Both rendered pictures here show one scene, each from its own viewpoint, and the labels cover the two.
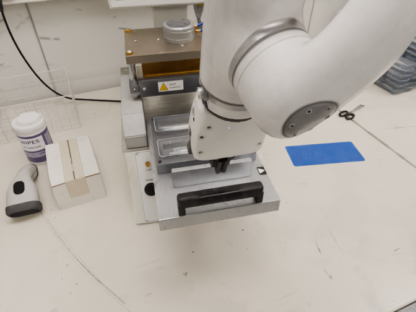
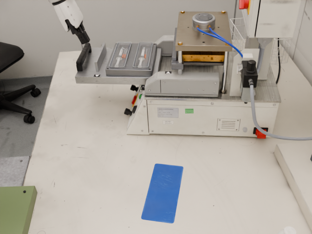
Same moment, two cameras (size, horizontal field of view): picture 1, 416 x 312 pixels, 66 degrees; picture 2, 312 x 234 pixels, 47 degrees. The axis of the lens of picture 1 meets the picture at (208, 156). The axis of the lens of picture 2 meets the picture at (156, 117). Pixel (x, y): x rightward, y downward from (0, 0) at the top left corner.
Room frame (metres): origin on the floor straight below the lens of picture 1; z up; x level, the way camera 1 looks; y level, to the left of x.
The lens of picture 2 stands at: (1.02, -1.07, 1.65)
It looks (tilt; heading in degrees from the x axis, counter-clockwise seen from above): 39 degrees down; 109
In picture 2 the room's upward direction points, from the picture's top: 3 degrees counter-clockwise
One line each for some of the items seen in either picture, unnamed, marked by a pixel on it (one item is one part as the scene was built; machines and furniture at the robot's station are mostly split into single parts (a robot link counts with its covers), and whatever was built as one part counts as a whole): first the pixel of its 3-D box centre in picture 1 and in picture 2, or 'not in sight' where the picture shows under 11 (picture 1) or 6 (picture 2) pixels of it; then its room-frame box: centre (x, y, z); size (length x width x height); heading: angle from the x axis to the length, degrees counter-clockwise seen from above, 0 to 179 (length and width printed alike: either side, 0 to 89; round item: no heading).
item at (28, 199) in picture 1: (23, 184); not in sight; (0.61, 0.49, 0.79); 0.20 x 0.08 x 0.08; 22
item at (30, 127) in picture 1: (34, 138); not in sight; (0.77, 0.52, 0.82); 0.09 x 0.09 x 0.15
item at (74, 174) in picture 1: (75, 170); not in sight; (0.66, 0.37, 0.80); 0.19 x 0.13 x 0.09; 22
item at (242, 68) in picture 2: not in sight; (245, 78); (0.98, -0.12, 1.05); 0.15 x 0.05 x 0.15; 102
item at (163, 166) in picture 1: (199, 138); (132, 58); (0.56, 0.02, 0.98); 0.20 x 0.17 x 0.03; 102
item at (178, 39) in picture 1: (185, 43); (212, 36); (0.84, 0.06, 1.08); 0.31 x 0.24 x 0.13; 102
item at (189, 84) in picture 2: not in sight; (179, 84); (0.76, -0.08, 0.96); 0.26 x 0.05 x 0.07; 12
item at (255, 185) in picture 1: (220, 197); (83, 56); (0.38, -0.02, 0.99); 0.15 x 0.02 x 0.04; 102
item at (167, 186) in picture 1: (204, 156); (120, 61); (0.51, 0.01, 0.97); 0.30 x 0.22 x 0.08; 12
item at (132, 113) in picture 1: (132, 108); (184, 45); (0.71, 0.19, 0.96); 0.25 x 0.05 x 0.07; 12
